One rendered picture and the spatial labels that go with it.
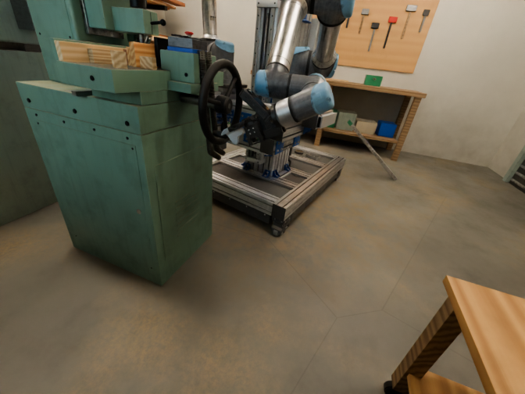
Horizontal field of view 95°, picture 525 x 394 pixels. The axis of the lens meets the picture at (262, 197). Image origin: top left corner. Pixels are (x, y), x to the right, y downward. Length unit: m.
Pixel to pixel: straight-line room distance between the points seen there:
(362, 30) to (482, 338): 3.82
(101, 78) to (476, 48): 4.14
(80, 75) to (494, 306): 1.21
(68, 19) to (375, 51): 3.57
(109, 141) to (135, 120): 0.16
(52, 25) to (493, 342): 1.54
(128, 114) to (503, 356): 1.09
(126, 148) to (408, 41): 3.78
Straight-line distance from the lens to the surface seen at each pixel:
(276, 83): 0.80
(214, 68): 0.86
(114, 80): 0.82
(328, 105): 0.69
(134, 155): 0.94
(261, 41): 1.65
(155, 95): 0.93
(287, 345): 1.12
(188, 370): 1.06
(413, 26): 4.20
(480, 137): 4.59
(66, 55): 0.96
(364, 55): 4.12
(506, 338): 0.75
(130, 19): 1.12
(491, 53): 4.44
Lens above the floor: 0.96
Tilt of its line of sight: 29 degrees down
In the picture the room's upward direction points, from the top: 7 degrees clockwise
